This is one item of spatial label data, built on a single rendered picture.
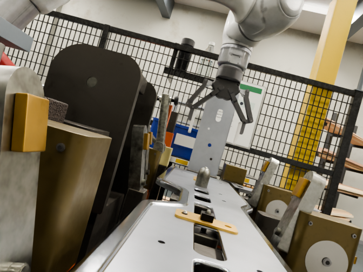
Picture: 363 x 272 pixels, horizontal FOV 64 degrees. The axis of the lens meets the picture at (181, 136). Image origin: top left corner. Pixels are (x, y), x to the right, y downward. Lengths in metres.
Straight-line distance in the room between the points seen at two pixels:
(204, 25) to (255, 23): 6.84
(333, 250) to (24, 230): 0.40
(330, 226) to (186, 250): 0.25
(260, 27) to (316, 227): 0.48
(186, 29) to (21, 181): 7.43
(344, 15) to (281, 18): 1.02
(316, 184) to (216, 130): 0.70
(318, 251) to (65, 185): 0.37
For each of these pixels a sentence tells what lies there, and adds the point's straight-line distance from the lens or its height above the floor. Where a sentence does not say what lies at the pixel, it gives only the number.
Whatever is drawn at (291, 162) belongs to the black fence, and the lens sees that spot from 1.48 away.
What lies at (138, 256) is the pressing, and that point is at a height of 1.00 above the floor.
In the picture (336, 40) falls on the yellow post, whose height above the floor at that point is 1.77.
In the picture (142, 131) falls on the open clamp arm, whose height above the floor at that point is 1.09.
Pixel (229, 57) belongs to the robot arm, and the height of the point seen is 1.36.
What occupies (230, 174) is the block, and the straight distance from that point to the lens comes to 1.11.
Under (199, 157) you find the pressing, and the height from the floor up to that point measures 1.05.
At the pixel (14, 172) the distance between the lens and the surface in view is 0.17.
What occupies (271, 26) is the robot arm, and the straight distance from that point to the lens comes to 0.75.
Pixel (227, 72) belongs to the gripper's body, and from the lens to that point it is 0.85.
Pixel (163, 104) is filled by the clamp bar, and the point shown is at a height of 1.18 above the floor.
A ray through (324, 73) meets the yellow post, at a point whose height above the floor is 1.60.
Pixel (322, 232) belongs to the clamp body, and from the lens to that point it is 0.48.
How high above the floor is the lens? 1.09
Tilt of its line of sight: 1 degrees up
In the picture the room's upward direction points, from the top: 16 degrees clockwise
